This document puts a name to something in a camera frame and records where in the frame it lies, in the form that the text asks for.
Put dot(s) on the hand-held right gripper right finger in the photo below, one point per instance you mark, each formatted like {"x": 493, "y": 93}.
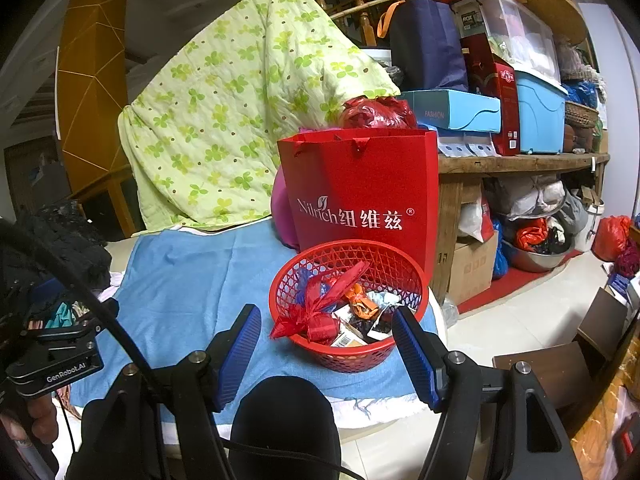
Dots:
{"x": 415, "y": 360}

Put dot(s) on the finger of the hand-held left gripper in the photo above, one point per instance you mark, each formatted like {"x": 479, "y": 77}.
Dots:
{"x": 100, "y": 315}

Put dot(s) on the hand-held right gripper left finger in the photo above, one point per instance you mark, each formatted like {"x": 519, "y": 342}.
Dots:
{"x": 240, "y": 355}

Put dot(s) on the red plastic basket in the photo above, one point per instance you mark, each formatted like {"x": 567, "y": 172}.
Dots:
{"x": 350, "y": 360}

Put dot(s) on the white card box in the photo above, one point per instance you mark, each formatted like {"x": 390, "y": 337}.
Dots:
{"x": 350, "y": 332}

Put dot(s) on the orange wrapper bundle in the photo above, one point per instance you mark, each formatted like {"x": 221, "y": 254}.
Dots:
{"x": 362, "y": 305}

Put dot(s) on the red net plastic bag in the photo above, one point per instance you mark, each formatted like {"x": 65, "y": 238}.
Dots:
{"x": 320, "y": 330}

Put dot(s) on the person's left hand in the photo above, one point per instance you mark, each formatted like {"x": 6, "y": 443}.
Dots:
{"x": 42, "y": 420}

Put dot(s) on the teal cloth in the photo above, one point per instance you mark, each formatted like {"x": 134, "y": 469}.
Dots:
{"x": 62, "y": 315}

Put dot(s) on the dark clothes pile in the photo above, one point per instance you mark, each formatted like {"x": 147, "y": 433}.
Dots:
{"x": 70, "y": 245}

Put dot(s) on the blue blanket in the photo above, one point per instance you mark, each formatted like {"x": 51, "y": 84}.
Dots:
{"x": 190, "y": 285}

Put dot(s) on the red carpet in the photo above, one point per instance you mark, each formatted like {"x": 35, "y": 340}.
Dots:
{"x": 500, "y": 292}

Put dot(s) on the brown cardboard box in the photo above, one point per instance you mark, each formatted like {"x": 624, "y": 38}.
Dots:
{"x": 472, "y": 265}

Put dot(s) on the brown board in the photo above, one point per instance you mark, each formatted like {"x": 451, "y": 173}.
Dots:
{"x": 545, "y": 375}

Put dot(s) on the pink pillow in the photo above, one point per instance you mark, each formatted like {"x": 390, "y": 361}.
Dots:
{"x": 282, "y": 210}

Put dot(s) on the steel basin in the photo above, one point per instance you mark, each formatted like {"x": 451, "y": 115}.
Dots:
{"x": 535, "y": 260}

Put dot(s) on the orange plastic bag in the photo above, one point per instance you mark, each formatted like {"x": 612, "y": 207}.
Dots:
{"x": 530, "y": 235}

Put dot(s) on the red paper bag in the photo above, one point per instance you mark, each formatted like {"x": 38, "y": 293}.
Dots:
{"x": 360, "y": 180}

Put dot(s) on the white stuffed bags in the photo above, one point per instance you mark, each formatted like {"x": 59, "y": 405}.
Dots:
{"x": 530, "y": 195}

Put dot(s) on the white bucket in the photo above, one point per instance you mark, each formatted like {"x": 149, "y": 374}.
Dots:
{"x": 590, "y": 230}

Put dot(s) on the white blister packets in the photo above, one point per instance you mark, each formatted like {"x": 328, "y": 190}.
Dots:
{"x": 465, "y": 145}

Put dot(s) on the wooden bench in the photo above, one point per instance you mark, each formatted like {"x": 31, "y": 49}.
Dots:
{"x": 525, "y": 162}

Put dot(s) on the yellow wooden cabinet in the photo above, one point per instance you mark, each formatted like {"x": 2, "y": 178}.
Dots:
{"x": 85, "y": 85}

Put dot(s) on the red bag on floor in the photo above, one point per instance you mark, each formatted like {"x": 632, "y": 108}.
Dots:
{"x": 612, "y": 237}

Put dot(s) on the green floral quilt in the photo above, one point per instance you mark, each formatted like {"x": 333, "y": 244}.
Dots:
{"x": 225, "y": 110}

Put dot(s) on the shiny red plastic bag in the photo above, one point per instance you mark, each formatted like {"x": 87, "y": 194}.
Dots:
{"x": 375, "y": 112}

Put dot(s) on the light blue cardboard box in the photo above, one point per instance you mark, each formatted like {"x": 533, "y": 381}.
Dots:
{"x": 450, "y": 110}

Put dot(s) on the dark red gift box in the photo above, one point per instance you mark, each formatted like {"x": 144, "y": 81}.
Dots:
{"x": 492, "y": 100}

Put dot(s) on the blue plastic storage box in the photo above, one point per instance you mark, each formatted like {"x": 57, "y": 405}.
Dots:
{"x": 540, "y": 115}

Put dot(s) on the wicker basket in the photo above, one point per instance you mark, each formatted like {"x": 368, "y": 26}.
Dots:
{"x": 580, "y": 112}

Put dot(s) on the navy tote bag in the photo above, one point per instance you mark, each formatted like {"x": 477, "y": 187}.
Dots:
{"x": 425, "y": 45}

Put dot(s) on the clear storage bin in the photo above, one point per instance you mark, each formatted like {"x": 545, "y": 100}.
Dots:
{"x": 520, "y": 30}

